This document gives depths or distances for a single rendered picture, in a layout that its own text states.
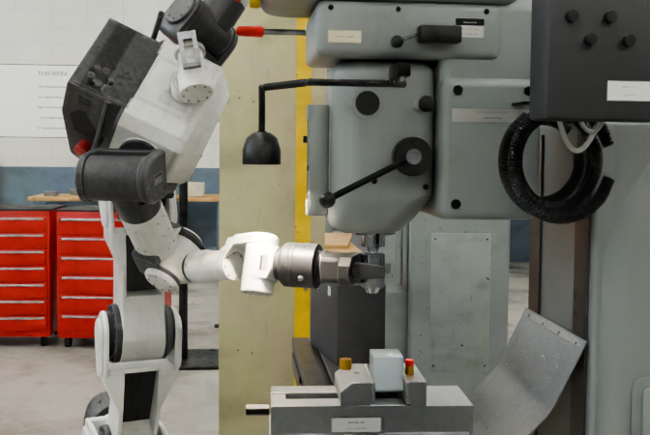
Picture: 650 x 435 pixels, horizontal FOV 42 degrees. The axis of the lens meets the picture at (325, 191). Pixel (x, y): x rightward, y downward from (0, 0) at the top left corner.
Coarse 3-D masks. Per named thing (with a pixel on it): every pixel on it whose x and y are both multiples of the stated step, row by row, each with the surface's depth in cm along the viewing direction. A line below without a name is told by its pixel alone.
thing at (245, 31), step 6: (240, 30) 166; (246, 30) 166; (252, 30) 166; (258, 30) 167; (264, 30) 167; (270, 30) 167; (276, 30) 168; (282, 30) 168; (288, 30) 168; (294, 30) 168; (300, 30) 168; (306, 30) 168; (246, 36) 167; (252, 36) 167; (258, 36) 167
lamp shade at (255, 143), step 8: (248, 136) 156; (256, 136) 154; (264, 136) 154; (272, 136) 155; (248, 144) 154; (256, 144) 153; (264, 144) 154; (272, 144) 154; (248, 152) 154; (256, 152) 153; (264, 152) 153; (272, 152) 154; (280, 152) 156; (248, 160) 154; (256, 160) 153; (264, 160) 153; (272, 160) 154; (280, 160) 156
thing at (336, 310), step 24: (312, 288) 212; (336, 288) 194; (360, 288) 194; (384, 288) 196; (312, 312) 212; (336, 312) 194; (360, 312) 195; (384, 312) 197; (312, 336) 212; (336, 336) 194; (360, 336) 195; (384, 336) 197; (336, 360) 194; (360, 360) 195
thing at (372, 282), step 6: (366, 258) 161; (372, 258) 160; (378, 258) 160; (384, 258) 162; (372, 264) 160; (378, 264) 160; (384, 264) 162; (360, 282) 163; (366, 282) 161; (372, 282) 160; (378, 282) 161; (384, 282) 162
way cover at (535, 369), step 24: (528, 312) 180; (528, 336) 175; (552, 336) 164; (576, 336) 155; (504, 360) 180; (528, 360) 170; (552, 360) 160; (576, 360) 151; (480, 384) 182; (504, 384) 174; (528, 384) 164; (552, 384) 155; (480, 408) 173; (504, 408) 165; (528, 408) 158; (552, 408) 151; (480, 432) 164; (504, 432) 158; (528, 432) 152
